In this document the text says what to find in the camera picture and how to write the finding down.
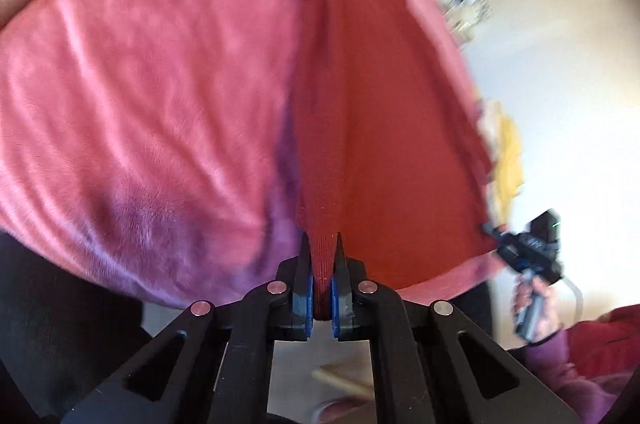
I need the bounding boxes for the cluttered white shelf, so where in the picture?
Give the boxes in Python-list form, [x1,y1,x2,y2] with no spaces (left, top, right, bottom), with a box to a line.
[442,0,493,49]

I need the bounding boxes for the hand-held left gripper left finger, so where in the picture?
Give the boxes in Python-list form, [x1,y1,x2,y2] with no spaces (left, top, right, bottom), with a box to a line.
[60,231,316,424]

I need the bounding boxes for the pink bed blanket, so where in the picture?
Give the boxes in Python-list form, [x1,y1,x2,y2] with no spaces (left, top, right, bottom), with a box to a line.
[0,0,501,309]

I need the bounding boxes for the person's black trousers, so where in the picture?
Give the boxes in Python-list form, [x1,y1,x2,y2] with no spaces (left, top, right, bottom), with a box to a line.
[0,229,151,424]

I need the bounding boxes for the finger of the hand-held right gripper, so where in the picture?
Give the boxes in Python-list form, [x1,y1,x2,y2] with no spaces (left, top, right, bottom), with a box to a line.
[481,223,508,249]
[500,249,525,273]

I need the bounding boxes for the person's right forearm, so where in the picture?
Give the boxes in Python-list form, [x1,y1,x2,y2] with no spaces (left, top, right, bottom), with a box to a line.
[520,329,616,424]

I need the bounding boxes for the person's right hand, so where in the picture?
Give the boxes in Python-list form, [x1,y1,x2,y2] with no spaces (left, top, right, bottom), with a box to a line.
[514,280,563,345]

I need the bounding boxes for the yellow cloth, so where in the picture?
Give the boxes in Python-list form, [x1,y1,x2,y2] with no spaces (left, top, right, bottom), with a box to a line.
[492,114,526,209]

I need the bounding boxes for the dark red garment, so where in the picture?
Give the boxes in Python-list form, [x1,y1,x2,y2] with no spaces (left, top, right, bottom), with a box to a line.
[285,0,501,322]

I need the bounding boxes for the maroon cloth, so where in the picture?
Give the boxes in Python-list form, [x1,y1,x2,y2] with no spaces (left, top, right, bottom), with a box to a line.
[565,304,640,395]

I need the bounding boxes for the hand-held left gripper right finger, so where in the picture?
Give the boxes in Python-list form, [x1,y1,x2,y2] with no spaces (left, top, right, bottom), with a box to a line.
[329,231,581,424]

